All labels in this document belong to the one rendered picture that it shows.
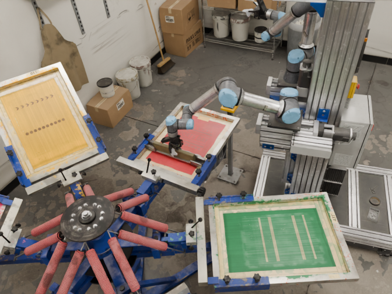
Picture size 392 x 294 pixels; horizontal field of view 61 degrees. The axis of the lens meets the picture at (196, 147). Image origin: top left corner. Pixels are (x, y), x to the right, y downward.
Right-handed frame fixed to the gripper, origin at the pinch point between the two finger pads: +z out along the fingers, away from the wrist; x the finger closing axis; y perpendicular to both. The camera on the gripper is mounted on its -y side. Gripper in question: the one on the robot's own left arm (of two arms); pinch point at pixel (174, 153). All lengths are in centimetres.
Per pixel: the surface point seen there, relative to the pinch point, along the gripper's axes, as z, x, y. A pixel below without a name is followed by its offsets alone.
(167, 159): 5.3, -3.9, -4.2
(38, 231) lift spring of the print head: -12, -100, -33
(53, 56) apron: -6, 68, -195
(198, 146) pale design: 5.2, 18.2, 11.2
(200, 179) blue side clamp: 0.4, -14.4, 30.3
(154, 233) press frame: -3, -66, 27
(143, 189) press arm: -3.3, -40.9, 0.8
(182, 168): 5.3, -7.1, 10.7
